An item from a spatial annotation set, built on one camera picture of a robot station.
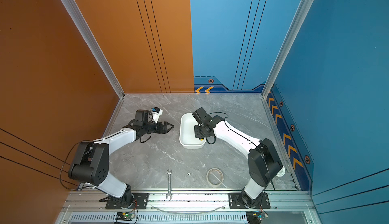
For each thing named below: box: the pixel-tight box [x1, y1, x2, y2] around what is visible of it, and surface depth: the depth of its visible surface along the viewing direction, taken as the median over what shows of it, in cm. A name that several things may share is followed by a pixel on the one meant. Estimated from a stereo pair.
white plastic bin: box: [179, 112, 207, 149], surface depth 98 cm
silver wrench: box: [166, 169, 173, 201], surface depth 81 cm
